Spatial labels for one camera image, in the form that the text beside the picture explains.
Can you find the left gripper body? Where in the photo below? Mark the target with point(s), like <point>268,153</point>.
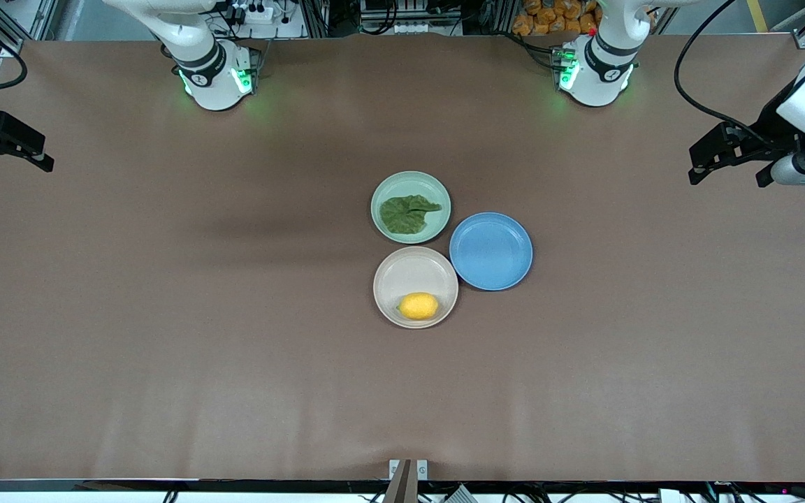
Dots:
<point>771,124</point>

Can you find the blue plate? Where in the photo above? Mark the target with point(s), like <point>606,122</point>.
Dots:
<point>490,251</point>

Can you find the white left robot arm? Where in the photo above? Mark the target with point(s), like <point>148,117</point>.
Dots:
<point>602,77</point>

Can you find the brown support bar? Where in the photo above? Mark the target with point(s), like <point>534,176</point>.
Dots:
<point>401,485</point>

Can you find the pile of orange items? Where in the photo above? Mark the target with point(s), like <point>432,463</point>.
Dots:
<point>556,17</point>

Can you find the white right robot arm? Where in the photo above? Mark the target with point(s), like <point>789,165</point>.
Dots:
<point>214,84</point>

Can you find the beige plate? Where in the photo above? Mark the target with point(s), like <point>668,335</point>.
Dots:
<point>406,272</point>

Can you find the silver mounting bracket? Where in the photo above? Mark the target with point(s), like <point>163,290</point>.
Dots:
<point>422,469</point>

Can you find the green lettuce leaf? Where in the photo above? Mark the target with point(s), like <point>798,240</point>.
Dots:
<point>406,215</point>

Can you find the white power strip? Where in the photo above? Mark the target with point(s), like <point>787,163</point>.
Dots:
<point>259,10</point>

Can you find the yellow lemon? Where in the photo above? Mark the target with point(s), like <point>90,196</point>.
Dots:
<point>418,306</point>

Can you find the light green plate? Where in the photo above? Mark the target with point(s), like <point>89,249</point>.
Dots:
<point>388,188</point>

